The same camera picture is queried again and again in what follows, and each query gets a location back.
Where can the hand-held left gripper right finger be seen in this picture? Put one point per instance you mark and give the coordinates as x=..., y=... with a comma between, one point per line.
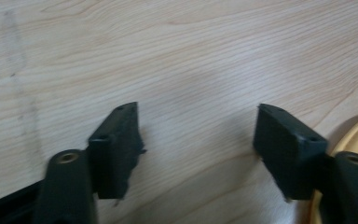
x=289, y=152

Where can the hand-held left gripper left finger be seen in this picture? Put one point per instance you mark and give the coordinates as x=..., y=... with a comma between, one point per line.
x=115, y=155

